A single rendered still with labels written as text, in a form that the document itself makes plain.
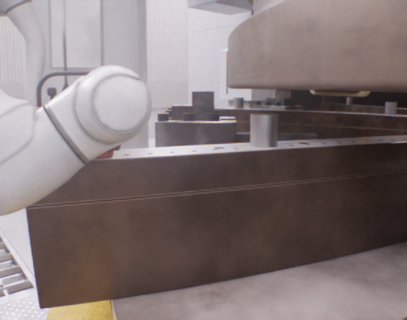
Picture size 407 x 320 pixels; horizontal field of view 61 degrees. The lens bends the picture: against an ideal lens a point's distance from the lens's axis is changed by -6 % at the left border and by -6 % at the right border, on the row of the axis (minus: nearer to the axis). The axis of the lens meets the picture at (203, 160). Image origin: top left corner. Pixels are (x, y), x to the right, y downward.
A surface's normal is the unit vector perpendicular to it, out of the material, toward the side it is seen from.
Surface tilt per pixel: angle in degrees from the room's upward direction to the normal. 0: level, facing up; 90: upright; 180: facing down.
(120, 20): 90
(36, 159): 87
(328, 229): 90
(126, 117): 100
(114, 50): 90
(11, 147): 77
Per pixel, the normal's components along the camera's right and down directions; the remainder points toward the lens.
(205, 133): -0.06, 0.19
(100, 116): 0.24, 0.20
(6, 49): 0.66, 0.15
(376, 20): -0.90, 0.08
